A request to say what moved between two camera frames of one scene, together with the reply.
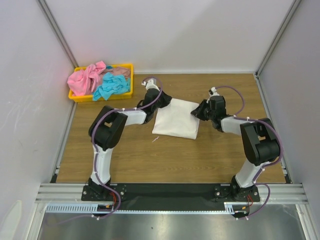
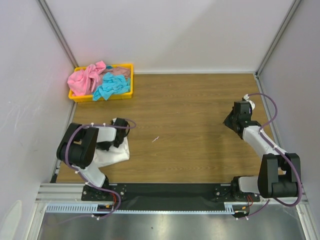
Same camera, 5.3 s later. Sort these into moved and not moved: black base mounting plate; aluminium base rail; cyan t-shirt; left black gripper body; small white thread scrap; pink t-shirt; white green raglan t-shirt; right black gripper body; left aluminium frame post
Moved: white green raglan t-shirt; right black gripper body; left black gripper body
Not moved: pink t-shirt; cyan t-shirt; left aluminium frame post; black base mounting plate; small white thread scrap; aluminium base rail
